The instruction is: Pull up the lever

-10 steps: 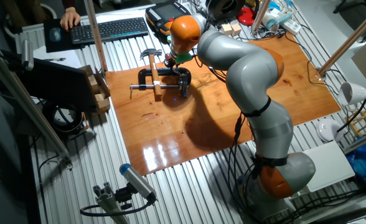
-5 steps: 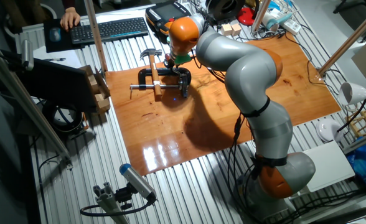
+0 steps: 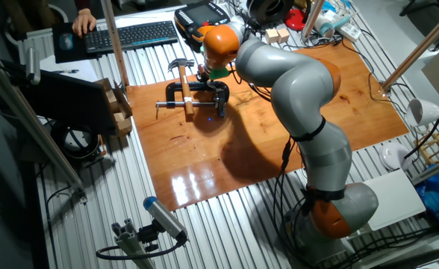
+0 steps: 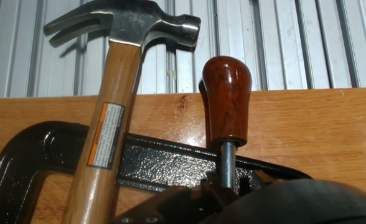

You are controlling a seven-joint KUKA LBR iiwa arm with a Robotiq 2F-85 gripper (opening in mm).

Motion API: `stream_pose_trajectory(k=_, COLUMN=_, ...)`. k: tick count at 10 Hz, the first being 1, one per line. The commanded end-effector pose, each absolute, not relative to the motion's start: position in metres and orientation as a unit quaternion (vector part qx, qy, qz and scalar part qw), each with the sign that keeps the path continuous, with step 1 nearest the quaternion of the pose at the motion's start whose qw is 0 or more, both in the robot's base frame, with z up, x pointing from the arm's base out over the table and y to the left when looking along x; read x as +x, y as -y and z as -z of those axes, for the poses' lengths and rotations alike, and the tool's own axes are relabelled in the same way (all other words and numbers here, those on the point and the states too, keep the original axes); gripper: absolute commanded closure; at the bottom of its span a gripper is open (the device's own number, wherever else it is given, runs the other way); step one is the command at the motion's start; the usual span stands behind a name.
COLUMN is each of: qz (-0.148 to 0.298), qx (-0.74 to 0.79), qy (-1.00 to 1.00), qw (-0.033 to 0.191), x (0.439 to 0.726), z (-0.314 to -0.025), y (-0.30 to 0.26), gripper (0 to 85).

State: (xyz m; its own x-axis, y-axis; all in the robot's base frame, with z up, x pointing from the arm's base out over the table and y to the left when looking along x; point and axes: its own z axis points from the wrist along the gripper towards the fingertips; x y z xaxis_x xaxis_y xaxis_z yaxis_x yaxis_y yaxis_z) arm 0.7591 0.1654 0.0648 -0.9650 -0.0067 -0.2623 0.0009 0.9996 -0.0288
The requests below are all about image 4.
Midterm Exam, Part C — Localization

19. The black C-clamp with screw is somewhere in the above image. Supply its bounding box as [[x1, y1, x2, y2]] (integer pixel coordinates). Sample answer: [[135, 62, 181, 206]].
[[0, 121, 312, 224]]

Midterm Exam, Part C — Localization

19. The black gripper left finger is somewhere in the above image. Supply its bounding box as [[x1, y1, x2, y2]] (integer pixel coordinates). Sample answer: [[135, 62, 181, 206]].
[[111, 173, 238, 224]]

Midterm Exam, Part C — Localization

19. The wooden handled claw hammer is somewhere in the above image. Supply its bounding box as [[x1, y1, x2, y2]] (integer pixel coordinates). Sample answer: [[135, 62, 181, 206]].
[[42, 0, 202, 224]]

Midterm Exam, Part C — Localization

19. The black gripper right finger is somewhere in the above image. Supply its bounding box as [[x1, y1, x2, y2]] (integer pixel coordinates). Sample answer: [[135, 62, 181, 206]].
[[250, 169, 285, 191]]

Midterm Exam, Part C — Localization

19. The glossy brown wooden board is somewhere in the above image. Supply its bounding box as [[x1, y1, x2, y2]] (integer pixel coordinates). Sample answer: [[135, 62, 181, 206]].
[[0, 87, 366, 224]]

